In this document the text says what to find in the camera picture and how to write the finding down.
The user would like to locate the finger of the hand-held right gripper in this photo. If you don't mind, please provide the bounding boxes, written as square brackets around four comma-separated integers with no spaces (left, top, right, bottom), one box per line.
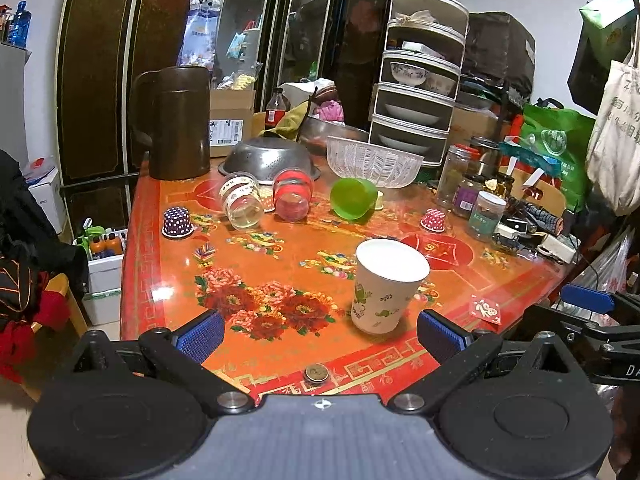
[560,283,640,324]
[510,304,640,387]

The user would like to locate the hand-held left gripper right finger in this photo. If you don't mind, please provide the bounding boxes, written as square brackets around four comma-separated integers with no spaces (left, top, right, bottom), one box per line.
[389,309,571,417]

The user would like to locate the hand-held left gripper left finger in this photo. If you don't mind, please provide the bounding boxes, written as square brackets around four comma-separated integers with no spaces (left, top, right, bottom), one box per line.
[75,308,256,419]

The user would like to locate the white printed paper cup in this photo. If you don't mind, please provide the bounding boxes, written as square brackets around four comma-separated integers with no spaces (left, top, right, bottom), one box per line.
[350,239,431,336]

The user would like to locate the purple polka dot cupcake cup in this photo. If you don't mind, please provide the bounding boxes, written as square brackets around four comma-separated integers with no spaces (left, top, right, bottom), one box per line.
[162,206,195,239]

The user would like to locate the red polka dot cupcake cup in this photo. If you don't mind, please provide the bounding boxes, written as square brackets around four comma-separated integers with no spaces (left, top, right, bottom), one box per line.
[419,208,448,233]

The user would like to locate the clear labelled glass cup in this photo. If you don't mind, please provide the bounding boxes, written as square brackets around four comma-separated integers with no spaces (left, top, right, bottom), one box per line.
[219,171,265,230]

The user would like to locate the green plastic cup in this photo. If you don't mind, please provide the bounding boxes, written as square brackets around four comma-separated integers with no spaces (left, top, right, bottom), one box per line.
[330,177,379,221]

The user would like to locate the red paper sticker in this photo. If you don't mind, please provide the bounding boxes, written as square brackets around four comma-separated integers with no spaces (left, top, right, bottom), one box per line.
[468,293,502,325]

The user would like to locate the white power strip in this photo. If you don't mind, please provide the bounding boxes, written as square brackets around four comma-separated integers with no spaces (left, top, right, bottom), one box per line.
[537,233,581,264]

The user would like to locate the white box of bottles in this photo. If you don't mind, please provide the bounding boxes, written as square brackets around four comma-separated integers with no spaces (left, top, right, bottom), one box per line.
[74,219,126,327]

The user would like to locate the glass jar with white lid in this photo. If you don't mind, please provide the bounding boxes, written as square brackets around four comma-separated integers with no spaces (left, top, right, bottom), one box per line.
[468,190,507,241]

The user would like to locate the wooden chair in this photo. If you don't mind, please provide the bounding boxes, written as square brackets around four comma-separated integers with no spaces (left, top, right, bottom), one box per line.
[29,272,89,402]

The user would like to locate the purple labelled glass jar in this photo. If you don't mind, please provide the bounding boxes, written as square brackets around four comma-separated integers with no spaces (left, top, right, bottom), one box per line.
[452,174,484,220]

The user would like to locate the green shopping bag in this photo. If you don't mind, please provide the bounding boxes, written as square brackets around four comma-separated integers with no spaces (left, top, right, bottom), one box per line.
[499,102,596,212]

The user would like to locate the glass jar with red lid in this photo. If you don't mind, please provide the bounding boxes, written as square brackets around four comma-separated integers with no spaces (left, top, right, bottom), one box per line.
[435,144,474,209]

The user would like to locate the beige canvas tote bag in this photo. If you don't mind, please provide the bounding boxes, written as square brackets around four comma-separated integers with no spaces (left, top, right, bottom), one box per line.
[584,49,640,217]

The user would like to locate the red striped glass jar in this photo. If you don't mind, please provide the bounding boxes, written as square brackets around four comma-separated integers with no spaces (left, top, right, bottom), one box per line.
[272,167,312,221]

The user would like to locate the clear patterned glass bowl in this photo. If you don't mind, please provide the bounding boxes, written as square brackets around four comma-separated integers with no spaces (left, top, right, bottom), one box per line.
[326,135,425,190]

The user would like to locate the metal colander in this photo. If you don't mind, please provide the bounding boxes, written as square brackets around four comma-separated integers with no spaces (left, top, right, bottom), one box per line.
[217,138,321,181]

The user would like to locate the dark clothing pile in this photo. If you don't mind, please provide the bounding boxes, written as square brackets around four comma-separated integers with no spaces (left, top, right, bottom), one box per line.
[0,149,91,382]

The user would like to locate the white plate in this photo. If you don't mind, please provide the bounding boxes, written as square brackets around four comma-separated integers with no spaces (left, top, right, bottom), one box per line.
[378,133,432,154]
[382,103,441,126]

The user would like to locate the white cardboard box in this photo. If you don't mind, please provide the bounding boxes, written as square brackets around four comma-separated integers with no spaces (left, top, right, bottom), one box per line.
[27,159,66,234]

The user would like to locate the brown plastic pitcher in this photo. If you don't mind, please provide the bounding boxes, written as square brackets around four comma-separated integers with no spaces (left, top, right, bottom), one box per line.
[130,65,212,181]

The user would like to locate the yellow-green cloth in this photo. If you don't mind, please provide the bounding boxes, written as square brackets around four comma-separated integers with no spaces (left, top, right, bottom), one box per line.
[259,102,314,141]

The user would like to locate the metal basin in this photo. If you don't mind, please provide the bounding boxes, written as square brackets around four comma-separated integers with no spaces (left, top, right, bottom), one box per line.
[299,117,371,157]

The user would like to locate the cola bottle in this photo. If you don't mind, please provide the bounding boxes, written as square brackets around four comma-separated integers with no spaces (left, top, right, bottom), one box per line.
[264,87,291,131]

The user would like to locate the green gift bag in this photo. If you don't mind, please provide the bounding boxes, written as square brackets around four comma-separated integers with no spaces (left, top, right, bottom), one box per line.
[567,0,640,116]

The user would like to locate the pink cloth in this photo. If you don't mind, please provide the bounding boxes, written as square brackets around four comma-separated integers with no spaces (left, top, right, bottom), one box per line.
[319,99,346,124]

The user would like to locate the dark fabric bag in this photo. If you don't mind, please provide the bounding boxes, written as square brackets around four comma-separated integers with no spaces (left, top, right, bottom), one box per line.
[462,11,536,97]

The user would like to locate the patterned ceramic bowl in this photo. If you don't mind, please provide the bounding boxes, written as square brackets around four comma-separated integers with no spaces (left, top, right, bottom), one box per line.
[389,62,429,86]

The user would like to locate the dark lacquered wardrobe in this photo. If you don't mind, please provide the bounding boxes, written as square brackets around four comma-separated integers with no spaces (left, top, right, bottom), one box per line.
[54,0,432,182]

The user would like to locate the grey stacked dish rack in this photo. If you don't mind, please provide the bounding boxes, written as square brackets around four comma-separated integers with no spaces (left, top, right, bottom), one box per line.
[368,0,470,166]

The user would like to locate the grey refrigerator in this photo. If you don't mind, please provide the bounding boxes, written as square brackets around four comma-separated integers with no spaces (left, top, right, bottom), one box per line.
[0,42,32,167]

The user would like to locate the clear plastic snack bag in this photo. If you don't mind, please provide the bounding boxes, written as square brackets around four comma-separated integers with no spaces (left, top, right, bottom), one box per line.
[179,0,224,69]

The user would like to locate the blue plastic bottle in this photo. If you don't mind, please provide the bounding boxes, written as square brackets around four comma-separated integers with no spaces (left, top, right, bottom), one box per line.
[7,0,32,49]

